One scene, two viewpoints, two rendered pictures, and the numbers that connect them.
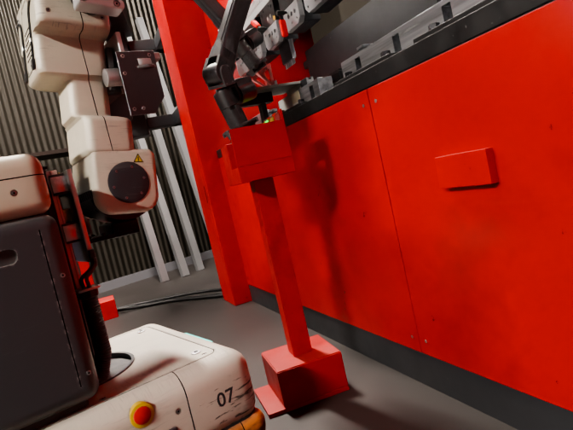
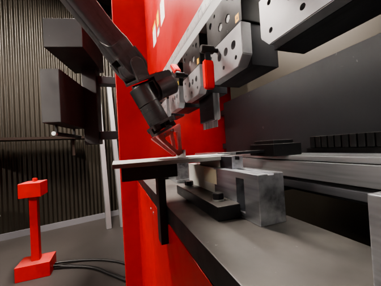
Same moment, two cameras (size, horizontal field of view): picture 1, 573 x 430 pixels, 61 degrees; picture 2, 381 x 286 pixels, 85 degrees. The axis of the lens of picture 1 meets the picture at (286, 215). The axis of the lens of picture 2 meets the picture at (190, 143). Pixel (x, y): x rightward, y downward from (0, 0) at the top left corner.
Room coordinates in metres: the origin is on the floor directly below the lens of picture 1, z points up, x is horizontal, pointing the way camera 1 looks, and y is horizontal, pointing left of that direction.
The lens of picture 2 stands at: (1.40, -0.11, 1.03)
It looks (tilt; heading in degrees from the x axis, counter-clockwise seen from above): 1 degrees up; 2
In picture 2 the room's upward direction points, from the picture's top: 3 degrees counter-clockwise
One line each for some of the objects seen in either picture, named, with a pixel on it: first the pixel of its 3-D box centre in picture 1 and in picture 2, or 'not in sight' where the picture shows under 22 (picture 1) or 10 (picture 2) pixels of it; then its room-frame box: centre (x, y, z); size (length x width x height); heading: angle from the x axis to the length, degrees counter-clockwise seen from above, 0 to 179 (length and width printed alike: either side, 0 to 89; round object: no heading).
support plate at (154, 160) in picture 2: (262, 92); (163, 160); (1.97, -0.01, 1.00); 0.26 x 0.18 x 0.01; 112
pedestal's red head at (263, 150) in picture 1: (254, 149); not in sight; (1.47, 0.05, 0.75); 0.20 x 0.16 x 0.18; 16
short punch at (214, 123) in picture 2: (288, 55); (209, 112); (2.03, -0.15, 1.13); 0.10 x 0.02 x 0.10; 22
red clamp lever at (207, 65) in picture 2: (284, 23); (210, 67); (1.86, -0.15, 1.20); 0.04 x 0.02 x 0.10; 112
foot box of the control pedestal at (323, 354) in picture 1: (295, 373); not in sight; (1.46, 0.08, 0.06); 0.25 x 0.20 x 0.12; 106
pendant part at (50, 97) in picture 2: not in sight; (66, 102); (2.95, 0.87, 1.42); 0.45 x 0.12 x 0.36; 9
